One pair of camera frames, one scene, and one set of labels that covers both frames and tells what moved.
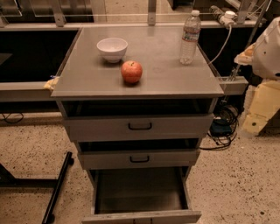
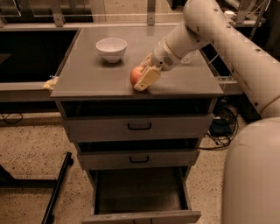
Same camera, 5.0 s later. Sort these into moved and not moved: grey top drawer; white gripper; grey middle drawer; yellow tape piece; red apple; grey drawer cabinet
Moved: white gripper; red apple
Not moved: grey middle drawer; grey drawer cabinet; grey top drawer; yellow tape piece
